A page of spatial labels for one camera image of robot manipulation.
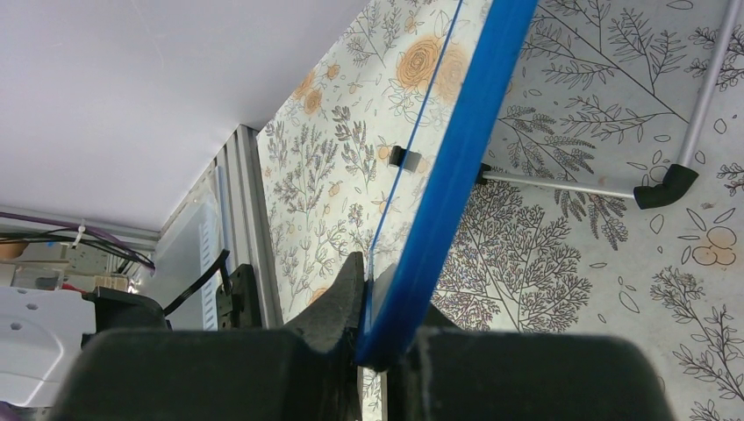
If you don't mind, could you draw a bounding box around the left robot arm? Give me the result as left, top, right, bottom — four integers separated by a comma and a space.
1, 286, 173, 408

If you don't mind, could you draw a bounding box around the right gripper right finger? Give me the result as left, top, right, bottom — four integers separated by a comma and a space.
386, 306, 674, 420

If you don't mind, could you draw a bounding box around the floral table mat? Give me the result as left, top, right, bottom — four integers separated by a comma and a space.
257, 1, 743, 420

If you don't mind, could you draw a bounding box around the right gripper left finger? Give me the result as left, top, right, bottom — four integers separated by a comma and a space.
49, 252, 365, 420

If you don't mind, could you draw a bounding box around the blue framed whiteboard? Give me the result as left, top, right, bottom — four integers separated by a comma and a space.
353, 0, 744, 373

